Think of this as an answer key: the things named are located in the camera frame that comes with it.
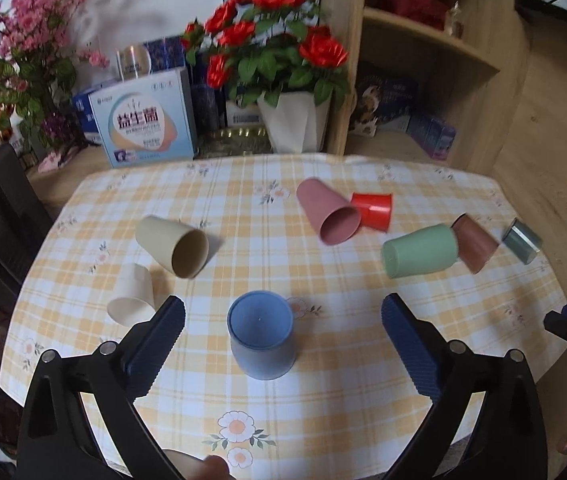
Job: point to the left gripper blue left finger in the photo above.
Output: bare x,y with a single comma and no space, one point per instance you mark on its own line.
147,345

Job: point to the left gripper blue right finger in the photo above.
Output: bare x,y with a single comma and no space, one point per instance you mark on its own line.
416,343

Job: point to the blue plastic cup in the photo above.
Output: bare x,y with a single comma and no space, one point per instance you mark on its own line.
261,329

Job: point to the white plastic cup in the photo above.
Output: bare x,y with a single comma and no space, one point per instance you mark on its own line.
132,298

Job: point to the beige plastic cup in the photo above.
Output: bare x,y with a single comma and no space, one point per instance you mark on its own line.
179,248

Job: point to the green plastic cup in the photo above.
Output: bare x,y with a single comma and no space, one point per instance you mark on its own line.
429,250

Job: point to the dark teal transparent cup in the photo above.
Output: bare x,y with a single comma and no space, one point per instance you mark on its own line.
524,243

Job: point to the brown transparent cup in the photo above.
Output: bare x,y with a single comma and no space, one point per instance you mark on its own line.
475,245

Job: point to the red plastic cup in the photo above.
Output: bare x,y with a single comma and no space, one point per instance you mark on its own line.
375,209

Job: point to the pink plastic cup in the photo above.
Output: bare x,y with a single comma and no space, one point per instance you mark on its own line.
333,218

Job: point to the person left hand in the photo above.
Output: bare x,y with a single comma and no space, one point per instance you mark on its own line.
211,467

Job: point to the yellow plaid floral tablecloth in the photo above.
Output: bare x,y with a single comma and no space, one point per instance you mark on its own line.
347,408

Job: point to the black chair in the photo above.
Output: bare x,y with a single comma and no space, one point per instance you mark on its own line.
24,225

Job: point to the purple small box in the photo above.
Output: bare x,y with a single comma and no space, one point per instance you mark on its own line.
433,135

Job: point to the green gold ornate tray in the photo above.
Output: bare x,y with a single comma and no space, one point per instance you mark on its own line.
236,141

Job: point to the white probiotic box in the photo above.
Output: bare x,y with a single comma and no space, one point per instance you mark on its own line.
146,120

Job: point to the blue box behind probiotic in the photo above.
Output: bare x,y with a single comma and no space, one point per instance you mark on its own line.
84,112

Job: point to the white faceted flower pot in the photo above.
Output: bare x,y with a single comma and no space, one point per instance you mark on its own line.
297,124

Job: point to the black and white biscuit box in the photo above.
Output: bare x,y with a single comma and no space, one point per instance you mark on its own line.
371,109

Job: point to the silver metal tin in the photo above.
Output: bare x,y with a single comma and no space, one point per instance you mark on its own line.
133,62

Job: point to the wooden shelf unit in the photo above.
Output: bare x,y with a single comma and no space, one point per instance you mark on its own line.
473,82

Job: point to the pink blossom branch arrangement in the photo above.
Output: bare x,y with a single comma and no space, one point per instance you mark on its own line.
38,70

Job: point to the red rose bouquet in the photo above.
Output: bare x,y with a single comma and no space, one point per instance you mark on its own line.
261,49

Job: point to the small perfume bottle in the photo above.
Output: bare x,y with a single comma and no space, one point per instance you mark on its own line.
453,25

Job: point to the red gift basket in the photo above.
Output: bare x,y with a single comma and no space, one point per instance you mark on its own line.
426,12

